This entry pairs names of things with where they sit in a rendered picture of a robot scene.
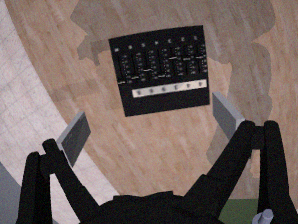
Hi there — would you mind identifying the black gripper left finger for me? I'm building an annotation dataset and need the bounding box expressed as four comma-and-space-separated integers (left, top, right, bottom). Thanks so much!
15, 111, 115, 224

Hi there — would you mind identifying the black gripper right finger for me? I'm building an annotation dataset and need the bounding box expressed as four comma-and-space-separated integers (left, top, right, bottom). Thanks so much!
156, 91, 298, 224

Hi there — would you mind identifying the black lighting desk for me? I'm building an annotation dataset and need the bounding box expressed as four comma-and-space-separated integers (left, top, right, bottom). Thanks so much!
108, 25, 210, 117

